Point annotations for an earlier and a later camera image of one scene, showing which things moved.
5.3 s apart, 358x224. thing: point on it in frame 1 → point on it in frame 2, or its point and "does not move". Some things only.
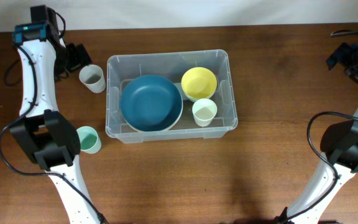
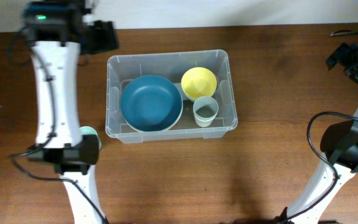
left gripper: (79, 55) → (107, 43)
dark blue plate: (151, 102) does not move
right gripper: (342, 56) does not move
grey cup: (92, 76) → (205, 110)
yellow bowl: (199, 82) does not move
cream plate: (180, 116) does not move
